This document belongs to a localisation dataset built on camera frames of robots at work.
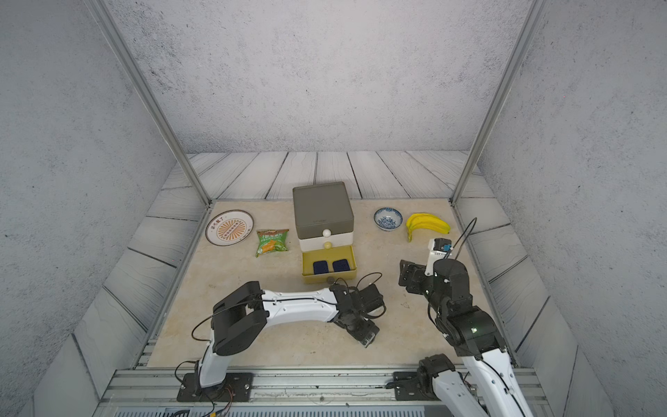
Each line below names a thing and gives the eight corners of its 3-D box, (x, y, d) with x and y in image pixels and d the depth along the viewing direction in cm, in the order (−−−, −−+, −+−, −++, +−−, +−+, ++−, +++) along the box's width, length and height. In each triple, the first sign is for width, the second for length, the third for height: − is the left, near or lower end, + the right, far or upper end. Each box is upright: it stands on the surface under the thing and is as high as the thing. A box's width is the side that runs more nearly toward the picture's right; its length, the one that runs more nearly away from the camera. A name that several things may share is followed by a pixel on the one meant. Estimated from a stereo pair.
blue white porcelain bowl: (375, 232, 111) (376, 225, 107) (373, 214, 118) (374, 207, 114) (402, 232, 111) (404, 225, 107) (399, 214, 118) (400, 207, 114)
